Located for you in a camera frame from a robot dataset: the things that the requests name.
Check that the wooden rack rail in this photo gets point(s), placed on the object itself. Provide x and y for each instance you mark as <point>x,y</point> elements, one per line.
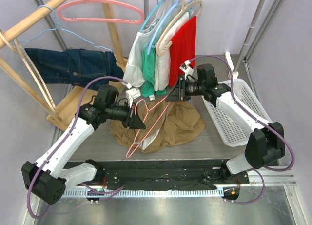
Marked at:
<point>30,20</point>

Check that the blue plastic hanger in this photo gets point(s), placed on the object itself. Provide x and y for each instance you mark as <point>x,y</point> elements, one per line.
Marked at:
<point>172,12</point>

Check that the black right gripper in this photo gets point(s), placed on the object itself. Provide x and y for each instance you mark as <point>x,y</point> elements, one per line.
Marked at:
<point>175,95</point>

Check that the tan cloth garment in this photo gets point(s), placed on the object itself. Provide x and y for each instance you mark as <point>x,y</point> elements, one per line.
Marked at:
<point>168,124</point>

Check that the beige plastic hanger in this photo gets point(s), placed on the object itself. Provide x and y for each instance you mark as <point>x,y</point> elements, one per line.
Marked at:
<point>163,43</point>

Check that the blue denim skirt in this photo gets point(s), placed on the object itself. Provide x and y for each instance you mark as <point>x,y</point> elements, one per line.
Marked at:
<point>76,67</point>

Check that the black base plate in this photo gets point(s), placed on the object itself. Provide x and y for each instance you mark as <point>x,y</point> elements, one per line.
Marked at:
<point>164,175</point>

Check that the green hanging shirt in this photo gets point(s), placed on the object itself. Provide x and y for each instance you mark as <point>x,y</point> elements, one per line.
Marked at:
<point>148,70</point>

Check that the white hanging shirt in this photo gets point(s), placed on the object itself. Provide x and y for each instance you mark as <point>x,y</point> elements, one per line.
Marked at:
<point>162,64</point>

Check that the wooden hanger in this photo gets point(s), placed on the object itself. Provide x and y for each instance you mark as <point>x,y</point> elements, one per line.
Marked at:
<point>17,48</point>

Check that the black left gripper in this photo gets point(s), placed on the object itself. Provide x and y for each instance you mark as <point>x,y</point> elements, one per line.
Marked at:
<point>134,122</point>

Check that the teal plastic hanger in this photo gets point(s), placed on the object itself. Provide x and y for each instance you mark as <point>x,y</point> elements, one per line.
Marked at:
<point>147,13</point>

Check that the white long sleeve shirt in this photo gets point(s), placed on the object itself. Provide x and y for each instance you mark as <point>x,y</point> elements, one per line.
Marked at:
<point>133,72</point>

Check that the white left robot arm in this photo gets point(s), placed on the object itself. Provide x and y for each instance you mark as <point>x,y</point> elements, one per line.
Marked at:
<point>47,177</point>

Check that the metal garment rack pole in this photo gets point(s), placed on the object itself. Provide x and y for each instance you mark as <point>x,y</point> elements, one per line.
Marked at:
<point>248,35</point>

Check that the red hanging shirt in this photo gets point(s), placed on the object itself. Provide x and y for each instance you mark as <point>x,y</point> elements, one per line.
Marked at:
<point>182,48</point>

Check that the white plastic laundry basket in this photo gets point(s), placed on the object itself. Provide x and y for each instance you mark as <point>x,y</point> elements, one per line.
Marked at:
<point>233,124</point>

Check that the white rack foot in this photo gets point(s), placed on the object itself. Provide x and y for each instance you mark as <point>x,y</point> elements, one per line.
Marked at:
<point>229,62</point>

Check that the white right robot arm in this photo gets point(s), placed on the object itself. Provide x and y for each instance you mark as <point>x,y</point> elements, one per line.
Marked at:
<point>265,143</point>

